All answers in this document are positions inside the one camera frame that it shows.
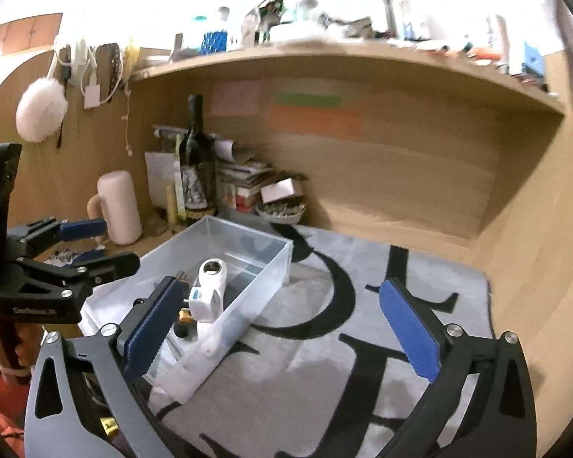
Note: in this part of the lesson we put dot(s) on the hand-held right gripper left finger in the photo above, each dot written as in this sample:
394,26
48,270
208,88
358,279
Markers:
148,329

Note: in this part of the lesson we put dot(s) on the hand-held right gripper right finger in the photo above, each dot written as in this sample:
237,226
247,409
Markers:
410,329

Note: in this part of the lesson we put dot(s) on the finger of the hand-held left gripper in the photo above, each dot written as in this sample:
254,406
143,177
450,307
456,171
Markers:
81,230
114,266

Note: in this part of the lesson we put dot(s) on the yellow and black connector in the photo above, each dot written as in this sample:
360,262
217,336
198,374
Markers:
185,316

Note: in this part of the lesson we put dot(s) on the white plug adapter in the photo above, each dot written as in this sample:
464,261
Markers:
205,303

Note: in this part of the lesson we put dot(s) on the white handheld device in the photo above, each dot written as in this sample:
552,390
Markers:
212,272

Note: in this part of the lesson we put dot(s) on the clear plastic storage bin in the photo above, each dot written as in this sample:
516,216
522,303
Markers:
262,286

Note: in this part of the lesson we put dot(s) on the beige tube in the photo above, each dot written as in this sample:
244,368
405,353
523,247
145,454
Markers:
171,207

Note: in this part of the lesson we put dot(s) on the white handwritten paper note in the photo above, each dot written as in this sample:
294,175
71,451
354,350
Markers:
160,176

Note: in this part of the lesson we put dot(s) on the grey mat with black letters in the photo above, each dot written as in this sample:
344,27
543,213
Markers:
315,343

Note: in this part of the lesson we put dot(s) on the white fluffy pom-pom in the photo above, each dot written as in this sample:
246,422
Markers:
40,109

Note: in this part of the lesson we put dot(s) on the white card with coloured dots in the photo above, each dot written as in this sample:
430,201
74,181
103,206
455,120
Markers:
228,198

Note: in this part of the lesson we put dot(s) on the white and grey tube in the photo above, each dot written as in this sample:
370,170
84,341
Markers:
169,129

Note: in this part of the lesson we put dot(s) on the dark wine bottle elephant label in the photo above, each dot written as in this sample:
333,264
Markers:
198,152

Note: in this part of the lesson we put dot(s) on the small red box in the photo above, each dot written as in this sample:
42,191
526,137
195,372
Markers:
247,202

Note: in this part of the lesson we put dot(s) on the stack of books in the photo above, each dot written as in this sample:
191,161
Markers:
243,174

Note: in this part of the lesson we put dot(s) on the white rolled paper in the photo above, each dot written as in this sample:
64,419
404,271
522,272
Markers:
224,149

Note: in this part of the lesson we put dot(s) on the small bowl of trinkets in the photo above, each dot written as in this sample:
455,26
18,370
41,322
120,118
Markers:
280,212

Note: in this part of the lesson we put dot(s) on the white blank card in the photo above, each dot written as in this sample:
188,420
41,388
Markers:
277,190

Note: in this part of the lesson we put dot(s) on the pink sticky note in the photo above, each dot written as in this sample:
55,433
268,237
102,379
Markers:
234,98

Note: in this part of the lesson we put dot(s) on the orange sticky note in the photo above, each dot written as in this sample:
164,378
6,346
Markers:
315,121

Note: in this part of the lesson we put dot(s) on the wooden shelf board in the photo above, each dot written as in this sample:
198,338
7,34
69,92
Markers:
363,55

